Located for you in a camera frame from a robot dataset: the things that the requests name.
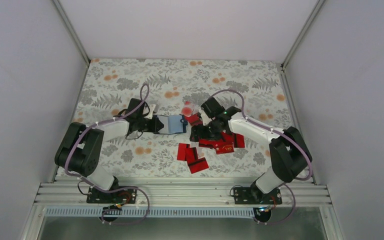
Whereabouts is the red card pile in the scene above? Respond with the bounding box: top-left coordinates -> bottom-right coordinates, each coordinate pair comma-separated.
198,132 -> 234,149
185,113 -> 203,126

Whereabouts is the aluminium left corner post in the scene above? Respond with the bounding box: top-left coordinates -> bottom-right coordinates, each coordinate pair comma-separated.
51,0 -> 91,66

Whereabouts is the red card pile top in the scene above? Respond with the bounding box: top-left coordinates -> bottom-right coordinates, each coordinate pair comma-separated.
185,113 -> 203,126

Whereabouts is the navy blue card holder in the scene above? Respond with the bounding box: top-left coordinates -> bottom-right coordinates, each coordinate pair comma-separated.
156,114 -> 188,135

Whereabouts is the red card front bottom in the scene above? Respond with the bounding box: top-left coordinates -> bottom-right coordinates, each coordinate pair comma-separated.
187,157 -> 209,174

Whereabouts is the red card pile centre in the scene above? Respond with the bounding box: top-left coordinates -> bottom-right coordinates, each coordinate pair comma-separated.
198,132 -> 234,149

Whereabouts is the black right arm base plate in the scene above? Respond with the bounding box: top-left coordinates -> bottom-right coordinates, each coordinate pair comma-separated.
229,185 -> 283,205

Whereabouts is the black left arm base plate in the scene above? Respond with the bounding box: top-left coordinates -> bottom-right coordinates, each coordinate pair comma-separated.
86,188 -> 137,204

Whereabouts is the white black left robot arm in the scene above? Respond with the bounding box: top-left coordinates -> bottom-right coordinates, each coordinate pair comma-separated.
54,98 -> 169,203

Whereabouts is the aluminium front rail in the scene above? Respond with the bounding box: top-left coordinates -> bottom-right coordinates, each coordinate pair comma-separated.
34,176 -> 332,207

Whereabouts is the red card far right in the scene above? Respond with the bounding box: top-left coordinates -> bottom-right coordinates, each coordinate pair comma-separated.
232,133 -> 245,148

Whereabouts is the red VIP card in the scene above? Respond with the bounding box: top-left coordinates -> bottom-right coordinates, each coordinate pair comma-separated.
214,143 -> 234,155

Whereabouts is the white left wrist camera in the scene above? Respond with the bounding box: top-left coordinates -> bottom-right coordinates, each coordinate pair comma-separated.
144,104 -> 158,120

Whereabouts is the red card front middle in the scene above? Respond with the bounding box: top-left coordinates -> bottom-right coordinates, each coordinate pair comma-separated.
184,147 -> 199,165

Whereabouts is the aluminium right corner post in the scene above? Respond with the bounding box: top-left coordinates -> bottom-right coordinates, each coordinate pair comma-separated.
280,0 -> 326,71

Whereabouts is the red card front left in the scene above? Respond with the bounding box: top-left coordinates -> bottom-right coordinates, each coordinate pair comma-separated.
176,143 -> 190,161

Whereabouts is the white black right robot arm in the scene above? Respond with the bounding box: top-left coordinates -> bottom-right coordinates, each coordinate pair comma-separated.
190,97 -> 313,204

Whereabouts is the aluminium corner post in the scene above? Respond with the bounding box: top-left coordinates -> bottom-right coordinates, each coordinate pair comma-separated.
51,0 -> 91,66
280,0 -> 326,71

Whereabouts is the floral patterned table cloth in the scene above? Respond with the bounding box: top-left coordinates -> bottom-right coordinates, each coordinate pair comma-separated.
73,58 -> 293,178

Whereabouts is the grey slotted cable duct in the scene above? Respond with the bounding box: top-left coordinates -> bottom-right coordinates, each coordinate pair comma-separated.
44,206 -> 254,219

